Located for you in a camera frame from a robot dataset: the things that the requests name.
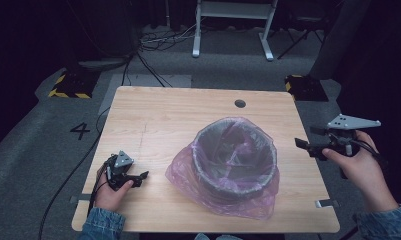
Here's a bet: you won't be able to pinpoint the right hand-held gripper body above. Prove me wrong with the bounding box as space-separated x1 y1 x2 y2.
320 114 383 157

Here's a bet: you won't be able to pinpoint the hand-held gripper black cable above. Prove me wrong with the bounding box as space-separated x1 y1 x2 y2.
352 138 390 181
87 154 118 215

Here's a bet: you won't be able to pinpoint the left hand-held gripper black cable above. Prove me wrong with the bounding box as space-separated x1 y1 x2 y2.
87 154 118 215

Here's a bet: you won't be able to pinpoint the person's left hand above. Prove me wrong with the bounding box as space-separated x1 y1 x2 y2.
93 168 135 213

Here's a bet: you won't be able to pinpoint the person's denim trousers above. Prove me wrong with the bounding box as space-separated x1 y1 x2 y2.
193 233 243 240

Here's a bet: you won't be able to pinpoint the grey padded column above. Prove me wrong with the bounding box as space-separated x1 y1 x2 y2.
307 0 373 81

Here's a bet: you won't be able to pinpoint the grey stand base plate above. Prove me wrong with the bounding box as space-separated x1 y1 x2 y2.
77 58 128 71

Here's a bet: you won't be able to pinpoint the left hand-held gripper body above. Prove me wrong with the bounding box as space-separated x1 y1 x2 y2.
104 150 140 192

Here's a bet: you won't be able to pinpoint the white metal stand frame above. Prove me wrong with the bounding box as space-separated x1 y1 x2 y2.
191 0 279 62

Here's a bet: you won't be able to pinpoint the black tripod stand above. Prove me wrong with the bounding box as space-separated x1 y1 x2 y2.
276 19 326 61

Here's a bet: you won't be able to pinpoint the metal table bracket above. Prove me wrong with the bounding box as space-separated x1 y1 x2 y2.
69 194 91 205
314 198 340 210

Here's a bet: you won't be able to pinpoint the bundle of floor cables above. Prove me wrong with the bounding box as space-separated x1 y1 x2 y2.
137 19 202 54

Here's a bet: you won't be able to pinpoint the green plastic bin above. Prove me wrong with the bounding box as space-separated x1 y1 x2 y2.
191 117 279 202

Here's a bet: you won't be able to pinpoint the long black floor cable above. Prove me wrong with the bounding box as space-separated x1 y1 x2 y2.
37 106 112 240

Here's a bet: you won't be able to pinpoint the right hand-held gripper black cable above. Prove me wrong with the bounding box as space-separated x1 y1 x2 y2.
352 138 390 181

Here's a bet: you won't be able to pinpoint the pink plastic bag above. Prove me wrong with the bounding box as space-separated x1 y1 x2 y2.
164 116 281 221

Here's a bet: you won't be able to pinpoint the person's right hand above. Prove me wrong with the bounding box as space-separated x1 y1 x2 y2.
321 130 400 214

